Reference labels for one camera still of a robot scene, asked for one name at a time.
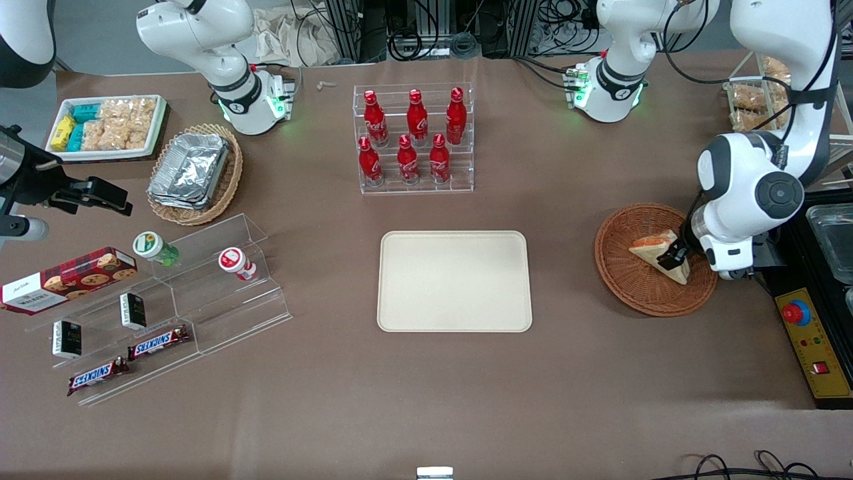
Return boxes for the red lid yogurt cup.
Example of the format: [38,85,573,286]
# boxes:
[218,247,258,283]

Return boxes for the beige rectangular serving tray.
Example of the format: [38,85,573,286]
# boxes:
[377,231,533,333]

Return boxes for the round brown wicker basket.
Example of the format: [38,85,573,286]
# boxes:
[594,203,719,317]

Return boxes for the triangular sandwich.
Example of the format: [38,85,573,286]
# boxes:
[628,229,691,285]

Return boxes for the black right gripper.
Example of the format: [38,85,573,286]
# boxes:
[0,125,134,217]

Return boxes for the yellow snack pack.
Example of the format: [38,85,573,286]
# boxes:
[51,115,76,151]

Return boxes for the small black white box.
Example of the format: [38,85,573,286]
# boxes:
[52,320,83,359]
[119,292,148,331]

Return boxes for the metal wire snack rack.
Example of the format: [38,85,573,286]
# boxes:
[723,53,800,134]

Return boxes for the Snickers chocolate bar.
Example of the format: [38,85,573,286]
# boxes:
[127,325,191,361]
[67,357,131,397]

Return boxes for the oval light wicker basket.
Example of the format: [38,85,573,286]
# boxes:
[146,123,243,227]

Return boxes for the yellow black emergency stop box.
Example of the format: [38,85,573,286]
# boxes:
[775,287,853,409]

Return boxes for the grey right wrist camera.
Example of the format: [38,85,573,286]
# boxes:
[0,215,49,245]

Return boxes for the clear acrylic bottle rack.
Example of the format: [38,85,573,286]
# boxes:
[353,83,474,195]

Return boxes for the red cola bottle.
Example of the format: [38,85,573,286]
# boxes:
[429,133,451,184]
[397,134,421,185]
[363,90,389,147]
[358,136,384,187]
[407,88,429,146]
[446,87,466,145]

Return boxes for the white rectangular snack tray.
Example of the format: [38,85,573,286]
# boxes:
[45,95,167,162]

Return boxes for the beige cloth bag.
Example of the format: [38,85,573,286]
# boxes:
[252,5,342,67]

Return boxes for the stacked aluminium foil trays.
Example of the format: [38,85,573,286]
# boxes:
[148,132,231,211]

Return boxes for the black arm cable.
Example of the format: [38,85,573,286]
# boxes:
[663,0,842,134]

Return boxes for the aluminium frame with cables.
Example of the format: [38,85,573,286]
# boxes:
[323,0,600,64]

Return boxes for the red tartan cookie box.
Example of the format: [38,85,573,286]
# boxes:
[0,247,139,315]

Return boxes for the green lid yogurt cup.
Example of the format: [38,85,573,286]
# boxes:
[133,231,180,267]

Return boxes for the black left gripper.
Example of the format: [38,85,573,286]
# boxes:
[657,212,710,271]

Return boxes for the black floor cable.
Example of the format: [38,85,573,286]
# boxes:
[666,451,822,480]

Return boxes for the clear acrylic stepped stand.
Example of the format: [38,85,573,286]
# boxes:
[150,213,294,355]
[23,260,202,407]

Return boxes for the black machine base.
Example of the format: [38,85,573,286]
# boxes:
[753,190,853,301]

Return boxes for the clear plastic container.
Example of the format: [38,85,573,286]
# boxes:
[805,203,853,286]

